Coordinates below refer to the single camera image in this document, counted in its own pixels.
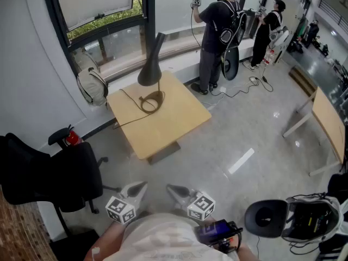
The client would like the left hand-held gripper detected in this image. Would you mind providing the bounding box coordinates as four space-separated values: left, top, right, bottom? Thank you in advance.
105 182 149 225

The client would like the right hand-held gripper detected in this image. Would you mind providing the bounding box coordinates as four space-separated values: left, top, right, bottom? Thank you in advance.
166 184 216 221

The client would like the black desk lamp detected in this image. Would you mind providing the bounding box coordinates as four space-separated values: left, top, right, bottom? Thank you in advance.
137 32 166 115

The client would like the person's left forearm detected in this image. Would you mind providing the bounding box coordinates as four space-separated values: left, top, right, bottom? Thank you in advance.
84 220 128 261

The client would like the person's right forearm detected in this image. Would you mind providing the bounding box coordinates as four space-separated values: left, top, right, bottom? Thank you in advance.
236 243 259 261

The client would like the black screen device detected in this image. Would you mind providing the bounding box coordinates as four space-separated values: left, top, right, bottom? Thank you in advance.
194 219 244 254

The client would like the person's white shirt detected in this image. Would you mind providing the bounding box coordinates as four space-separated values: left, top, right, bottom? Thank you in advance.
104 213 240 261

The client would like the light wooden table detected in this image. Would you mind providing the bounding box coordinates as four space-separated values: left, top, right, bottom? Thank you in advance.
106 70 213 165

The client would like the black office chair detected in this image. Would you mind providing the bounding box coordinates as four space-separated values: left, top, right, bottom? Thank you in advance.
0 128 122 238

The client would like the red fire extinguisher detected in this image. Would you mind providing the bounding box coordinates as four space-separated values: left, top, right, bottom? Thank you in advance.
65 124 82 146

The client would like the black equipment case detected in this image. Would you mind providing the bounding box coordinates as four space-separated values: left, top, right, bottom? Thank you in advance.
48 229 101 261

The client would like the beige backpack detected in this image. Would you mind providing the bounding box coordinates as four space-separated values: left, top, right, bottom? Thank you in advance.
76 67 109 107

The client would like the open white equipment backpack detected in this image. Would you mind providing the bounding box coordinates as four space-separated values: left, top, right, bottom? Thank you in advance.
244 191 345 252

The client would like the pack of water bottles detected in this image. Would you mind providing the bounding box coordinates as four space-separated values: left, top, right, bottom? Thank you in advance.
262 48 275 65

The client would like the wooden table with white legs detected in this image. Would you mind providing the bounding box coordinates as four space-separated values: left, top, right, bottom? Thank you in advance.
282 85 347 177

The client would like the brown wooden bench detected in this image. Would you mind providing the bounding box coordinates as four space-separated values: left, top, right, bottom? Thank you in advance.
288 65 318 98

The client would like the white partition board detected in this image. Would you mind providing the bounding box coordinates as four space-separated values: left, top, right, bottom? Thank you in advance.
278 0 305 64

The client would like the black cable loop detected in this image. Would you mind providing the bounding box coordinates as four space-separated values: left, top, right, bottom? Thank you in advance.
113 88 166 130

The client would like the black floor cable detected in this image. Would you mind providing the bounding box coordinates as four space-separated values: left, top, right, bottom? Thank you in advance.
209 66 274 98

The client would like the dark window frame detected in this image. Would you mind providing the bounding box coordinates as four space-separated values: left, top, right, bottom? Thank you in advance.
42 0 157 77

